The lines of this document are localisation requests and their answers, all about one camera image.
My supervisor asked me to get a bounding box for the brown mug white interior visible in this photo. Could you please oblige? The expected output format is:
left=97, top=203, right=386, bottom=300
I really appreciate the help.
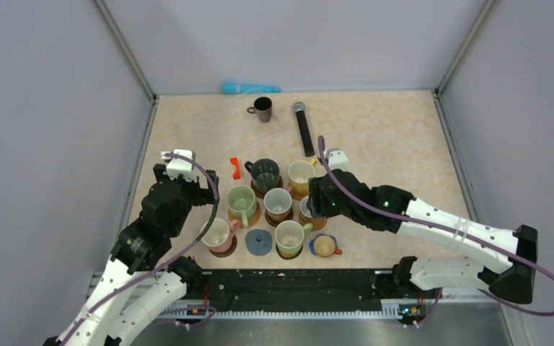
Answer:
left=263, top=188, right=293, bottom=220

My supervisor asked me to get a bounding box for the walnut grooved round coaster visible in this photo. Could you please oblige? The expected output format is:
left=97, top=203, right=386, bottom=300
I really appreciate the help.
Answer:
left=209, top=236, right=238, bottom=258

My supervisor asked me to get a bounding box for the dark walnut round coaster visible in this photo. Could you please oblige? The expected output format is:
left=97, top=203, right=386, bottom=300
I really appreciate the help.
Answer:
left=265, top=210, right=294, bottom=228

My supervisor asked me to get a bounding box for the dark green mug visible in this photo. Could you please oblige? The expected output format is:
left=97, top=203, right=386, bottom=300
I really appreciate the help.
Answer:
left=244, top=159, right=281, bottom=193

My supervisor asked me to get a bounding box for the light green mug front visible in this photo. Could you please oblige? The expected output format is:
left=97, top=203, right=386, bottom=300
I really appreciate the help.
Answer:
left=227, top=186, right=258, bottom=228

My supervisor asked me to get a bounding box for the tan wooden round coaster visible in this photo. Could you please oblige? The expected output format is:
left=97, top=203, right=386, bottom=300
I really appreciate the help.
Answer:
left=298, top=213, right=327, bottom=231

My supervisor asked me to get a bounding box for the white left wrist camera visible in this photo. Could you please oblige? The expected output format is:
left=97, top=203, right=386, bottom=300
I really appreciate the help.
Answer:
left=161, top=149, right=198, bottom=182

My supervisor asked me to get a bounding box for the dark brown mug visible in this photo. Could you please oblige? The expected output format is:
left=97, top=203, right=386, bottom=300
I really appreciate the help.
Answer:
left=247, top=97, right=273, bottom=123

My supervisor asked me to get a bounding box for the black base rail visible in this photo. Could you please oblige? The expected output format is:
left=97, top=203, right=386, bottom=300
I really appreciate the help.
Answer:
left=184, top=269, right=437, bottom=313

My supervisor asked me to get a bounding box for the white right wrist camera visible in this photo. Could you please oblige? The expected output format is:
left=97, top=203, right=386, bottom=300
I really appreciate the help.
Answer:
left=323, top=148, right=350, bottom=172

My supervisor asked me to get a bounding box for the light brown round coaster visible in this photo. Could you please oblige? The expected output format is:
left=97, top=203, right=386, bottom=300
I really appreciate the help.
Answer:
left=286, top=185, right=309, bottom=201

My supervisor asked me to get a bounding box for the sage green mug back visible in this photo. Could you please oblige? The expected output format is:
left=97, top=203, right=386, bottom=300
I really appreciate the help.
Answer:
left=275, top=220, right=312, bottom=253

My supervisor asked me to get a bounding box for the orange black smiley coaster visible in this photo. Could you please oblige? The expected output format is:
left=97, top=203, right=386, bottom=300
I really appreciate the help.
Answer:
left=276, top=247, right=303, bottom=260

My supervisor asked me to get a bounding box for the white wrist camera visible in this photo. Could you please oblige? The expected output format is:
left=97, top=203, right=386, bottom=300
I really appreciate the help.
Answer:
left=323, top=148, right=350, bottom=172
left=161, top=149, right=198, bottom=182

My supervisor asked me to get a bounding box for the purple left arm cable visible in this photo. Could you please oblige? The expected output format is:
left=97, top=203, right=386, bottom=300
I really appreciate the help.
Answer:
left=59, top=151, right=221, bottom=346

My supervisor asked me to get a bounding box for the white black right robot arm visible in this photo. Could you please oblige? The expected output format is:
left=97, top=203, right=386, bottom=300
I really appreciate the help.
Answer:
left=307, top=169, right=538, bottom=304

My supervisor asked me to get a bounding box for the light blue plastic object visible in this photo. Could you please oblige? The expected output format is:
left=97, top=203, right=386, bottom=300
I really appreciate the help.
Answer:
left=221, top=81, right=281, bottom=94

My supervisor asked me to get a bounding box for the black handheld microphone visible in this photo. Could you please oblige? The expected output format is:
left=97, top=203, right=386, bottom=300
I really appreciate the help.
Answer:
left=292, top=102, right=315, bottom=157

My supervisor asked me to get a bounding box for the yellow mug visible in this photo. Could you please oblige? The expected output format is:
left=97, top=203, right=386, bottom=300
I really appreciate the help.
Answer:
left=288, top=161, right=316, bottom=192

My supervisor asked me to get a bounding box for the small orange mug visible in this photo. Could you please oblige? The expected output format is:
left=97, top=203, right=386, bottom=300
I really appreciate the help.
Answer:
left=313, top=234, right=343, bottom=259

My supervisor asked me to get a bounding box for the dark wooden round coaster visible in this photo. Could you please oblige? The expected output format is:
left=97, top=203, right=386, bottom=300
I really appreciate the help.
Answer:
left=250, top=177, right=283, bottom=200

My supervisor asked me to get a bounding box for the blue cloud shaped coaster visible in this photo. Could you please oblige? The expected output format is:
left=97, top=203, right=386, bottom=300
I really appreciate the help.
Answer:
left=308, top=233, right=339, bottom=257

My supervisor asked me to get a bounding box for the grey smiley silicone coaster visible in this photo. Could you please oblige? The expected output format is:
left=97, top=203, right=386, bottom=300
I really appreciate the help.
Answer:
left=245, top=229, right=273, bottom=257

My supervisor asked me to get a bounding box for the small grey blue mug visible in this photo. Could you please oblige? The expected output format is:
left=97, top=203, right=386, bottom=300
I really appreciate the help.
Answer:
left=299, top=196, right=312, bottom=219

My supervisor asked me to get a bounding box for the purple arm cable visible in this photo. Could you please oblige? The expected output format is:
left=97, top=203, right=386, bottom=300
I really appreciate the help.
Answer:
left=316, top=136, right=554, bottom=327
left=59, top=151, right=221, bottom=346

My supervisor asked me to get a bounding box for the pink mug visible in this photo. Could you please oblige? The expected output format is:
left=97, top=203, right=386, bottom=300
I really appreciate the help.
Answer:
left=201, top=219, right=242, bottom=254

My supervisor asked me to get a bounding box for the orange plastic piece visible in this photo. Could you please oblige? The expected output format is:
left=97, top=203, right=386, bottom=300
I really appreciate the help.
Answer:
left=229, top=156, right=242, bottom=180

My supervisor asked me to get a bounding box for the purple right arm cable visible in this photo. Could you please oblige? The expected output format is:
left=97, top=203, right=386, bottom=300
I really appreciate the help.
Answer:
left=316, top=136, right=554, bottom=327

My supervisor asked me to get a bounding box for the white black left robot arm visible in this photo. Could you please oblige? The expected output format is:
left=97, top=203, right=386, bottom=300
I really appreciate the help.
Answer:
left=44, top=159, right=219, bottom=345

